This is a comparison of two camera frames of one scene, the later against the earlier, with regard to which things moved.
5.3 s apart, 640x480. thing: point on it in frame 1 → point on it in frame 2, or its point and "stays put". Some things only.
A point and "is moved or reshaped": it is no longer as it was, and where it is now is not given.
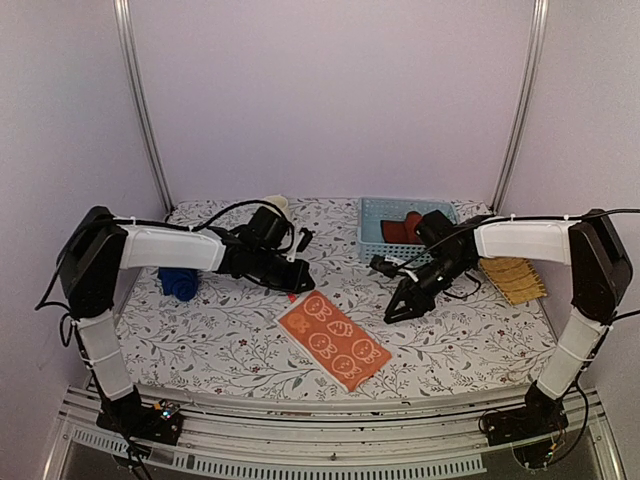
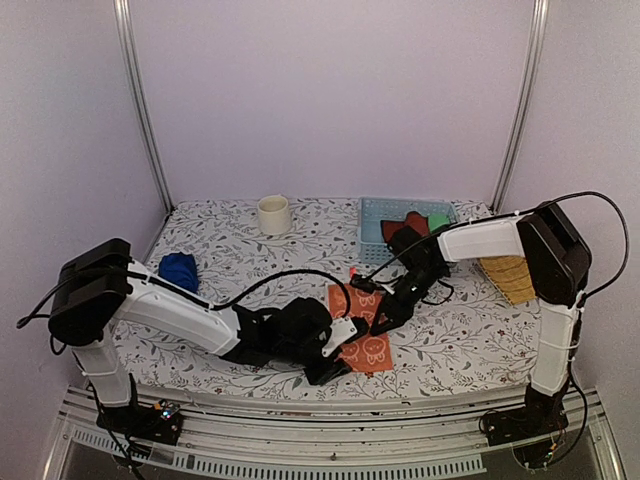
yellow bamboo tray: [516, 278] stays put
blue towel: [180, 282] stays put
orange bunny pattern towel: [341, 346] is moved or reshaped
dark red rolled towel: [395, 231] stays put
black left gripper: [296, 284] → [330, 372]
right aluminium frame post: [524, 107] stays put
